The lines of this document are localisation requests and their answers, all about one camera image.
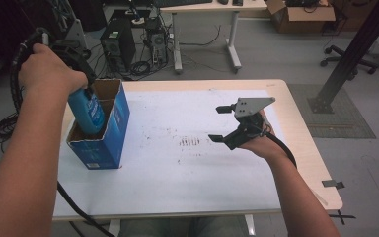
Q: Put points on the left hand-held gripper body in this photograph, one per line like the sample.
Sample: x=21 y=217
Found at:
x=75 y=59

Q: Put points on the small gray computer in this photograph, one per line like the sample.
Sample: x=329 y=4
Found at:
x=158 y=42

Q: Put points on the white desk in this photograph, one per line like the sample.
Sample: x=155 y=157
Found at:
x=210 y=6

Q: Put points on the white table leg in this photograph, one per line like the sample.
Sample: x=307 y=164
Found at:
x=113 y=228
x=249 y=225

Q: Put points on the black computer tower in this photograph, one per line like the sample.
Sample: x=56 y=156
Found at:
x=118 y=46

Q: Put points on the person's gray trousers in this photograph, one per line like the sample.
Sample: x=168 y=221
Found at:
x=181 y=227

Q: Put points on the black keyboard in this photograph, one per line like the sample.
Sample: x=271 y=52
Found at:
x=181 y=2

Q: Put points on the black metal post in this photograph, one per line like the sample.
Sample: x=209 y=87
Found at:
x=355 y=49

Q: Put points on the gray tape piece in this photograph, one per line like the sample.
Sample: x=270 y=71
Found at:
x=333 y=184

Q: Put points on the black computer mouse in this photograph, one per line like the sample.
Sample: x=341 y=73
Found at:
x=223 y=1

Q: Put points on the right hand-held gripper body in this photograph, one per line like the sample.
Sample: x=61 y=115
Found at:
x=251 y=105

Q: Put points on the dark curtain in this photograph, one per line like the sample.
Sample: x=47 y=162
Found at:
x=0 y=19

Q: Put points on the gray floor mat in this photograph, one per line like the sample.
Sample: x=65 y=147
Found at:
x=335 y=125

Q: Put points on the blue plastic bottle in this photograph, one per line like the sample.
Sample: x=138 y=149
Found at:
x=89 y=113

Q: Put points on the black office chair base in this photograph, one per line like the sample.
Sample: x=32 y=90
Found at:
x=342 y=56

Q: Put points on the black tape cross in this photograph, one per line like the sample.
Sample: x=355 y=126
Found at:
x=341 y=217

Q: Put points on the person's left hand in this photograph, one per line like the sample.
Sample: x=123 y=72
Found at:
x=49 y=72

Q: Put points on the person's right hand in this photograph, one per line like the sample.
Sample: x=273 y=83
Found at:
x=266 y=148

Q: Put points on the open brown cardboard box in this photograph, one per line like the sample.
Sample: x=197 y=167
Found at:
x=299 y=16

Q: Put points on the blue cardboard box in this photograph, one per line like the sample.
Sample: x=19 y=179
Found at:
x=108 y=148

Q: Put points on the white paper sheet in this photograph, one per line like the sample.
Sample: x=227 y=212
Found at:
x=177 y=184

